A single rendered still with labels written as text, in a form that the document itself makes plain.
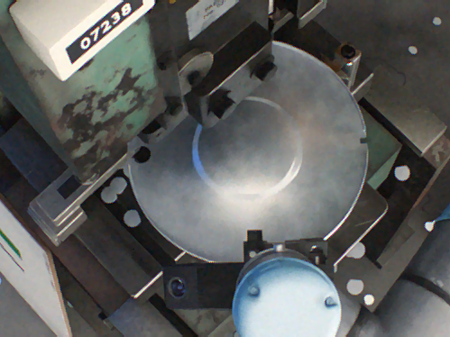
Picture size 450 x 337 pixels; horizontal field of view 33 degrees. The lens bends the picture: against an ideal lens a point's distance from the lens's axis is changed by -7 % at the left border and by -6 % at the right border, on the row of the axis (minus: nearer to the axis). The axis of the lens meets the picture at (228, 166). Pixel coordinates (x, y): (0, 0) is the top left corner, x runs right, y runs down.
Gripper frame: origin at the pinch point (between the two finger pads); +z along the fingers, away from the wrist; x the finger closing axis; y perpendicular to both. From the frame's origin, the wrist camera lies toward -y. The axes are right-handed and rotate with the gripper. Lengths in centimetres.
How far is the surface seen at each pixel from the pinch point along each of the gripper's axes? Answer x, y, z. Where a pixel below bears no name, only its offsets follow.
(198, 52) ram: 21.5, -4.5, -16.2
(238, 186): 8.9, -1.3, 3.8
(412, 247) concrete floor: -7, 37, 82
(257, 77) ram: 20.1, 1.0, -7.6
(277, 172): 10.3, 3.3, 4.1
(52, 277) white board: -5.4, -31.4, 31.8
